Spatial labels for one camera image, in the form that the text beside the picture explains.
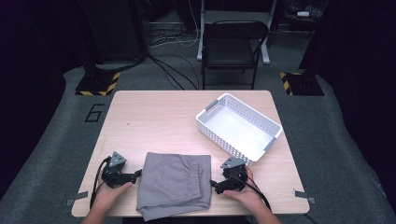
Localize grey tape strip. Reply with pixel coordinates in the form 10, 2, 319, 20
64, 190, 90, 207
292, 188, 318, 205

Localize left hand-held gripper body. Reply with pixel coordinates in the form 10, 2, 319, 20
101, 151, 138, 189

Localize black striped stand base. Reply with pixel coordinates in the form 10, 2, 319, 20
75, 70, 122, 97
278, 70, 326, 97

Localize person's right hand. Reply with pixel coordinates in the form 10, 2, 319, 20
222, 165, 267, 216

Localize dark cabinet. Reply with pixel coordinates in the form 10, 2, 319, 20
81, 0, 148, 65

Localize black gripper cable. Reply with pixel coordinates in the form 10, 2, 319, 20
229, 174, 273, 211
89, 156, 112, 210

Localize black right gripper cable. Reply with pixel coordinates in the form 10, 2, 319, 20
229, 174, 273, 211

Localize black floor cables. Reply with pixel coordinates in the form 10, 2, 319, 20
148, 27, 201, 91

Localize grey pants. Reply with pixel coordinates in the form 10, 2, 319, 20
135, 151, 214, 222

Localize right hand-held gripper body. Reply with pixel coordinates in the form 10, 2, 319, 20
214, 157, 249, 195

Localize person's left hand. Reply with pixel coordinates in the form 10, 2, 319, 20
92, 181, 134, 215

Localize white plastic basket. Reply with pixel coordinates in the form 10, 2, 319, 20
195, 92, 284, 166

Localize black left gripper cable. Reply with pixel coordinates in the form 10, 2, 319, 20
89, 156, 112, 210

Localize black folding chair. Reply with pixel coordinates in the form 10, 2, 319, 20
201, 20, 271, 91

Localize white floor cable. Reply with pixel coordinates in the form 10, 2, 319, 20
148, 0, 201, 49

